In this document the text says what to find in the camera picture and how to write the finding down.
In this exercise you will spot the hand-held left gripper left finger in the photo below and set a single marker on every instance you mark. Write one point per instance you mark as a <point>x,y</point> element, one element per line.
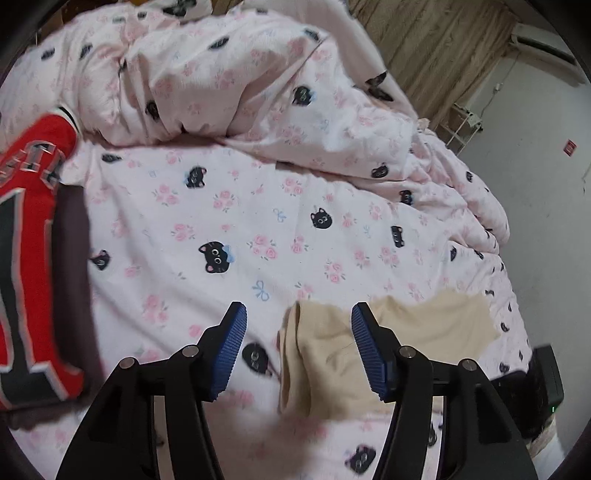
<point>228,355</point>

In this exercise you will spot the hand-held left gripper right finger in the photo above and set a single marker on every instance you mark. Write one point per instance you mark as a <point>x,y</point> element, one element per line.
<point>369,355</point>

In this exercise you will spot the cream knit garment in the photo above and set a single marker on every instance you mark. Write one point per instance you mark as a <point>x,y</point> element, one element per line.
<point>323,369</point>

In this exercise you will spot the pink cat print bed sheet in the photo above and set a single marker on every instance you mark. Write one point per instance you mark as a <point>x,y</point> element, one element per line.
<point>184,230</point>

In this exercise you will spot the white shelf rack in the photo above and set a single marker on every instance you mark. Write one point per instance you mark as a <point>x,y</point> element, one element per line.
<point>461,121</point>

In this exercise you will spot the red jersey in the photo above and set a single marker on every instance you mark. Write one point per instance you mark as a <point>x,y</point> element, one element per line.
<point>32,184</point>

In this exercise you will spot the pink cat print duvet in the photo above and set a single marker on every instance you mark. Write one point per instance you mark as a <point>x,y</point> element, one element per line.
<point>231,83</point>

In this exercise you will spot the beige curtain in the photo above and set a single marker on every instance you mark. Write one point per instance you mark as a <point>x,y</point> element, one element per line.
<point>438,46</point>

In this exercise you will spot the white air conditioner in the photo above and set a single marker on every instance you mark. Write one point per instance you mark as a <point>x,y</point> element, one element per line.
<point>540,46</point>

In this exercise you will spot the red wall sticker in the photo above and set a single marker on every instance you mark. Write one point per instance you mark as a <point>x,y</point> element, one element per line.
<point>570,147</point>

